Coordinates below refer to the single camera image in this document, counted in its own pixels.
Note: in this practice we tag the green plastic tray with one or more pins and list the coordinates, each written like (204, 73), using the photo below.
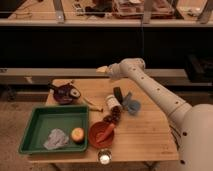
(45, 119)

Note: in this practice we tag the yellow red apple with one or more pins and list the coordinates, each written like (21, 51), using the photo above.
(77, 135)

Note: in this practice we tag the small metal cup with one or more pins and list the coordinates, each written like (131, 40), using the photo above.
(104, 156)

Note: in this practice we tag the grey crumpled cloth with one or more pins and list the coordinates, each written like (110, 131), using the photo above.
(56, 139)

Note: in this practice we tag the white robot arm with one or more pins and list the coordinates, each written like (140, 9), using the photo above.
(195, 123)

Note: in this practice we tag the dark grape bunch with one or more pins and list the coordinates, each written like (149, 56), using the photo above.
(114, 116)

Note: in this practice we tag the white bottle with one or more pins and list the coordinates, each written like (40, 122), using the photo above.
(113, 103)

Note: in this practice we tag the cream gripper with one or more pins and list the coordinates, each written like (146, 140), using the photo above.
(102, 69)

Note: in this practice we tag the orange carrot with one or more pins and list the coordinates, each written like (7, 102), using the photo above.
(106, 133)

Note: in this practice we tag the orange plastic bowl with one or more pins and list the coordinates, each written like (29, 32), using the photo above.
(95, 131)

